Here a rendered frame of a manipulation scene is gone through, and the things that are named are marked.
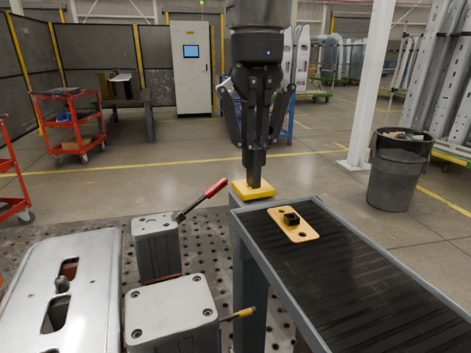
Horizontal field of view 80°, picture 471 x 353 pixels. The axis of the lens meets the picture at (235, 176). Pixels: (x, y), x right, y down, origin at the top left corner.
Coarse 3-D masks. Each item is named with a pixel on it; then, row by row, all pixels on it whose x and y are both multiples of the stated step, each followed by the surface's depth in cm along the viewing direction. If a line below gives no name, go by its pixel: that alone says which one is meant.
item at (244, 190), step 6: (240, 180) 51; (264, 180) 51; (234, 186) 49; (240, 186) 48; (246, 186) 48; (264, 186) 48; (270, 186) 48; (240, 192) 47; (246, 192) 46; (252, 192) 46; (258, 192) 46; (264, 192) 47; (270, 192) 47; (246, 198) 46; (252, 198) 46
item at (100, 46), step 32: (64, 32) 607; (96, 32) 620; (128, 32) 633; (160, 32) 646; (64, 64) 630; (96, 64) 644; (128, 64) 658; (160, 64) 672; (96, 96) 670; (160, 96) 699
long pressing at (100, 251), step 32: (32, 256) 56; (64, 256) 56; (96, 256) 56; (32, 288) 48; (96, 288) 48; (0, 320) 42; (32, 320) 42; (96, 320) 42; (0, 352) 38; (32, 352) 38; (64, 352) 38; (96, 352) 38
